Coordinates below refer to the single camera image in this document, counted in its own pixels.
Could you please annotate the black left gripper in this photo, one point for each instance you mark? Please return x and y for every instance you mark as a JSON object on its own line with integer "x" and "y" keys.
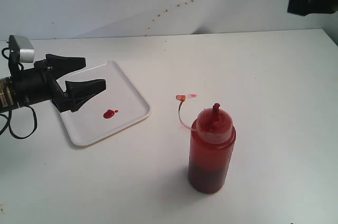
{"x": 39, "y": 84}

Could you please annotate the red sauce squeeze bottle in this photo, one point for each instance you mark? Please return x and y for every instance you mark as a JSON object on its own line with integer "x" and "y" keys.
{"x": 212, "y": 139}

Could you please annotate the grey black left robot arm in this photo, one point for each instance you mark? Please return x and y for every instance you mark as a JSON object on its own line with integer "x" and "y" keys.
{"x": 8, "y": 100}

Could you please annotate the red sauce blob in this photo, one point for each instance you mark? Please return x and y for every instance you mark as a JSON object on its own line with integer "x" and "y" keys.
{"x": 110, "y": 113}

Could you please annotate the white rectangular plastic tray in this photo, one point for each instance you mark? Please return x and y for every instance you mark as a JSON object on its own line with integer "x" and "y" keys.
{"x": 87, "y": 125}

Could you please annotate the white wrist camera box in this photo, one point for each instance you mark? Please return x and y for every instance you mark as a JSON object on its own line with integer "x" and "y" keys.
{"x": 20, "y": 51}

